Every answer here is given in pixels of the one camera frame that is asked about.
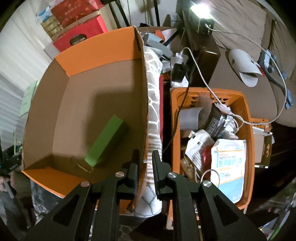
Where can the red collection gift bag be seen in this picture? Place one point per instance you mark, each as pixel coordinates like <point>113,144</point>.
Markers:
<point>81,32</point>

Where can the blue grey neck massager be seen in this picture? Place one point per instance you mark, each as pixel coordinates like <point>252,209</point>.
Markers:
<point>267,62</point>

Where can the dark wooden side table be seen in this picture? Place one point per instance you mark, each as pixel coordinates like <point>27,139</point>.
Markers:
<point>205,54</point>

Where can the red floral gift box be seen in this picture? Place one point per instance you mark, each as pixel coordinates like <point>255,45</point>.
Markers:
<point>68,12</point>

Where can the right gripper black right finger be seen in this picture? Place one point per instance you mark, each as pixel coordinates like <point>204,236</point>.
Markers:
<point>200,210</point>

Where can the white curtain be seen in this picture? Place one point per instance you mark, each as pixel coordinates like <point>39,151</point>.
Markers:
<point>23,62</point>

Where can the blue white mask package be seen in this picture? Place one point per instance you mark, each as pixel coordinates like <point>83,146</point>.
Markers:
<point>228,159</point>

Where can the white hair dryer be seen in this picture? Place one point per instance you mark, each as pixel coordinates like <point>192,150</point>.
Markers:
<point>245,67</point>

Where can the bright lamp box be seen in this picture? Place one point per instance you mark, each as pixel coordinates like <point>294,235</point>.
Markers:
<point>201,19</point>

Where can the green rectangular power bank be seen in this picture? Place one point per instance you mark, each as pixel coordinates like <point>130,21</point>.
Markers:
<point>106,141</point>

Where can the white power strip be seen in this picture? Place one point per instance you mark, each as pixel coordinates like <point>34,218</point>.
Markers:
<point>179,70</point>

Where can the brown sofa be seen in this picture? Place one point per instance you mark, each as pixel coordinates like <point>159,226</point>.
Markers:
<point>258,57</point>

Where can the orange cardboard box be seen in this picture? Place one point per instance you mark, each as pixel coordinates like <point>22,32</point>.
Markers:
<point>121,44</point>

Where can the green tissue pack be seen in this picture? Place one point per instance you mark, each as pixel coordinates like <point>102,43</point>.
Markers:
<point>27,98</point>

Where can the stacked gold boxes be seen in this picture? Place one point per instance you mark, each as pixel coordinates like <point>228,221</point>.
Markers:
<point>51,26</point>

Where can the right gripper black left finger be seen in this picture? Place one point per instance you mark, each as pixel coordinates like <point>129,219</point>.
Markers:
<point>90,211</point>

